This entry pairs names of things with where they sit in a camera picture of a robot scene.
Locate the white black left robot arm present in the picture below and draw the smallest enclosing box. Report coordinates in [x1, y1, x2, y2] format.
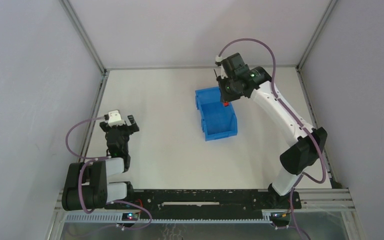
[61, 110, 140, 214]

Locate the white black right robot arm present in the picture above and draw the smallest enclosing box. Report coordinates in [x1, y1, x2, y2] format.
[217, 66, 327, 196]

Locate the blue plastic bin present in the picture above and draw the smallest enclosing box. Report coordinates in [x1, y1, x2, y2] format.
[195, 86, 238, 141]

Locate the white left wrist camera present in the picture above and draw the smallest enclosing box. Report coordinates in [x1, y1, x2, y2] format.
[104, 109, 126, 127]

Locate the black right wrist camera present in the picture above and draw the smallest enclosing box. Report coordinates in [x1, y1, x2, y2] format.
[221, 52, 250, 78]

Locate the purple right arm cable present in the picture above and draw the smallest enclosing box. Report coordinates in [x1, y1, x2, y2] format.
[215, 38, 328, 240]

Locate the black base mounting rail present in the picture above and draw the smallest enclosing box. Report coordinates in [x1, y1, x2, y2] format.
[104, 188, 302, 221]

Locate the aluminium frame profile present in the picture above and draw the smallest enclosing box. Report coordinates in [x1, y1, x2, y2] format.
[55, 189, 355, 224]

